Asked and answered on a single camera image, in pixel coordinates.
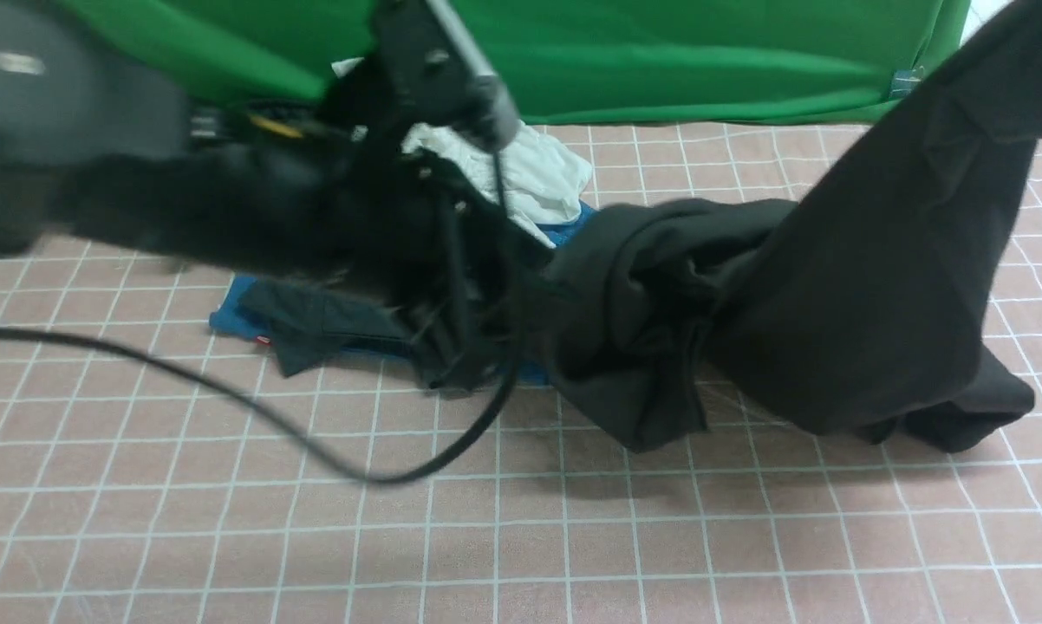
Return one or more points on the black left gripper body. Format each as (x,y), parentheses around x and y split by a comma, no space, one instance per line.
(447,289)

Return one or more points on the dark gray long-sleeve shirt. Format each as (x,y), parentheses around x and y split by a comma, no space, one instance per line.
(858,309)

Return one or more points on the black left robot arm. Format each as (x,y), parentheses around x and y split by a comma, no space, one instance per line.
(97,145)

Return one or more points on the white shirt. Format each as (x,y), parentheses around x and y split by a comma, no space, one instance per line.
(544,178)

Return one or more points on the dark teal shirt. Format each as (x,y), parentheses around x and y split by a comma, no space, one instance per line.
(322,321)

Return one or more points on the blue shirt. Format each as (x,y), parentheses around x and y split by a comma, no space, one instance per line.
(244,316)

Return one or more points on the green backdrop cloth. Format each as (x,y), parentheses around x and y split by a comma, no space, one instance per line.
(573,62)

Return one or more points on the pink checkered tablecloth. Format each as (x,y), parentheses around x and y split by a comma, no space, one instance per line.
(130,497)

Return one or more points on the blue binder clip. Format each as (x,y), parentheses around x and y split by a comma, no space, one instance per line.
(904,82)

